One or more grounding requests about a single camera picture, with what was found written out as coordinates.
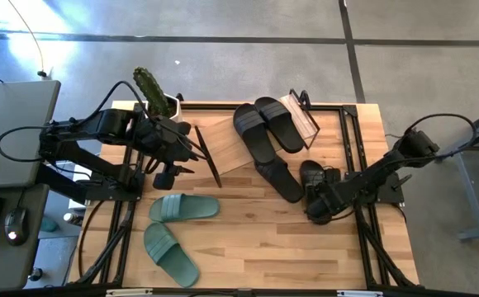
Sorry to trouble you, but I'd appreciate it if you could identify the black computer mouse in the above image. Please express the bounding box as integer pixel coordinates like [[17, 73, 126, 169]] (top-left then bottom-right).
[[3, 207, 30, 248]]

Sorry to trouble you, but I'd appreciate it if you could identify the black slide sandal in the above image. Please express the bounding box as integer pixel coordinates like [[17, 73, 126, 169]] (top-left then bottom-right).
[[232, 102, 277, 166], [254, 97, 306, 154], [299, 159, 331, 215], [254, 155, 306, 204]]

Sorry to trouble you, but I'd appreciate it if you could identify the wooden shelf with black frame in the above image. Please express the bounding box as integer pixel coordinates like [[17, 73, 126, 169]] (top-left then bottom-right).
[[192, 88, 321, 189]]

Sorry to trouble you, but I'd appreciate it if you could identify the green cactus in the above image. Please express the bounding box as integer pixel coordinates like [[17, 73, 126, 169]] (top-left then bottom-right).
[[132, 67, 174, 119]]

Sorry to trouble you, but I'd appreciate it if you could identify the white hexagonal plant pot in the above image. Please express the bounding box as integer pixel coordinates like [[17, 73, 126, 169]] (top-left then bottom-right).
[[156, 93, 185, 125]]

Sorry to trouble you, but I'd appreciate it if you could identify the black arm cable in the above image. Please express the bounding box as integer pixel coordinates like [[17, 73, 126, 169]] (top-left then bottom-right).
[[0, 80, 207, 164], [402, 112, 479, 162]]

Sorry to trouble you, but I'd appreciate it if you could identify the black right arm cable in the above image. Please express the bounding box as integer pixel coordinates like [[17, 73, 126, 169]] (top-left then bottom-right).
[[402, 112, 479, 162]]

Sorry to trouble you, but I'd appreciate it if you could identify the light grey desk top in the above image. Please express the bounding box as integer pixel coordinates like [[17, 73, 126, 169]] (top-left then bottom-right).
[[0, 79, 62, 190]]

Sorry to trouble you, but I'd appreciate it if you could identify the thin floor cable with plug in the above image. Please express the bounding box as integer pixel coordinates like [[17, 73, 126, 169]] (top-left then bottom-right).
[[7, 0, 50, 79]]

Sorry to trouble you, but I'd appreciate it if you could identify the small white-capped bottle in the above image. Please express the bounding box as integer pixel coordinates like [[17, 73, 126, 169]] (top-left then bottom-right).
[[62, 211, 84, 227]]

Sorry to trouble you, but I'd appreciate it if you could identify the small black knob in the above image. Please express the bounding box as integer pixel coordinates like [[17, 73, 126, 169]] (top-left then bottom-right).
[[28, 266, 45, 283]]

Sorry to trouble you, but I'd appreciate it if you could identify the dark grey desk top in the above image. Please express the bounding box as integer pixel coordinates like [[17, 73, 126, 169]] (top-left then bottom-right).
[[0, 183, 50, 292]]

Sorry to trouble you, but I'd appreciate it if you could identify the teal round object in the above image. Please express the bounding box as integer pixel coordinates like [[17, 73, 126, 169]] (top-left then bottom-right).
[[40, 214, 61, 233]]

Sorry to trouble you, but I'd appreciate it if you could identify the silver bracket strip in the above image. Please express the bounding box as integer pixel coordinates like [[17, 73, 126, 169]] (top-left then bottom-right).
[[106, 288, 154, 297], [337, 290, 384, 297]]

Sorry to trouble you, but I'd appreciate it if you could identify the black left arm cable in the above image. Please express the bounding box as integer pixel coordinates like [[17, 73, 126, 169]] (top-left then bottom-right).
[[0, 80, 207, 164]]

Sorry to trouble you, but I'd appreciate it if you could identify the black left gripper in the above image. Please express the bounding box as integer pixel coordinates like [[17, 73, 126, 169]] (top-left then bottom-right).
[[134, 116, 196, 191]]

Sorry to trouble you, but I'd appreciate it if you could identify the black aluminium table frame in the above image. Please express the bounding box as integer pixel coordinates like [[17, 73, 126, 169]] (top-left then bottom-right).
[[69, 92, 421, 297]]

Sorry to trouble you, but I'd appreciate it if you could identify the green slide sandal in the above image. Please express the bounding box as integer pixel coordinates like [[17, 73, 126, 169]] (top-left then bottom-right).
[[148, 193, 221, 224], [143, 221, 201, 289]]

